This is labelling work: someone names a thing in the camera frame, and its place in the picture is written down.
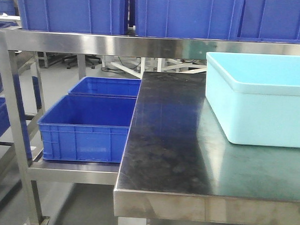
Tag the blue crate rear lower shelf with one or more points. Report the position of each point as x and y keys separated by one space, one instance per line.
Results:
x=109 y=87

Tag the stainless steel shelf frame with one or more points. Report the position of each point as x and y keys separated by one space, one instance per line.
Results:
x=13 y=39

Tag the stainless steel work table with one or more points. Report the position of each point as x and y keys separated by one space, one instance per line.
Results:
x=178 y=168

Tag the large blue crate top middle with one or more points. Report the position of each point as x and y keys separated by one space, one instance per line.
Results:
x=207 y=19

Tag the large blue crate top right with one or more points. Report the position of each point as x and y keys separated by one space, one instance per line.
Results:
x=270 y=20

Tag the blue crate front lower shelf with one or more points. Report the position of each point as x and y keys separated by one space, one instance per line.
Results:
x=86 y=129

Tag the large blue crate top left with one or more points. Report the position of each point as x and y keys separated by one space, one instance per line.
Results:
x=108 y=17

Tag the large blue crate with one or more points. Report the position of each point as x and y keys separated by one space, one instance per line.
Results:
x=108 y=17
x=207 y=19
x=270 y=20

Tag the blue crate shelf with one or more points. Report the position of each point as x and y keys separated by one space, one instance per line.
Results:
x=86 y=129
x=109 y=87

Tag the light blue plastic tub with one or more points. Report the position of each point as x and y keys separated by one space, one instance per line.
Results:
x=255 y=97

